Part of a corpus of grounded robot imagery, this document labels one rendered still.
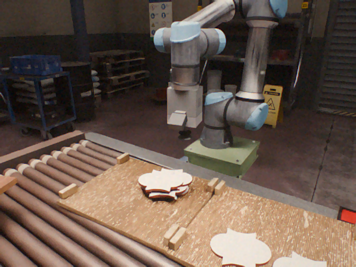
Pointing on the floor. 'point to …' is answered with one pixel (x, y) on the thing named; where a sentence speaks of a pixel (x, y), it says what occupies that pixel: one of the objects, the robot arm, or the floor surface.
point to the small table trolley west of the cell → (27, 123)
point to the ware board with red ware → (160, 96)
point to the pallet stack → (118, 71)
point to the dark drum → (81, 115)
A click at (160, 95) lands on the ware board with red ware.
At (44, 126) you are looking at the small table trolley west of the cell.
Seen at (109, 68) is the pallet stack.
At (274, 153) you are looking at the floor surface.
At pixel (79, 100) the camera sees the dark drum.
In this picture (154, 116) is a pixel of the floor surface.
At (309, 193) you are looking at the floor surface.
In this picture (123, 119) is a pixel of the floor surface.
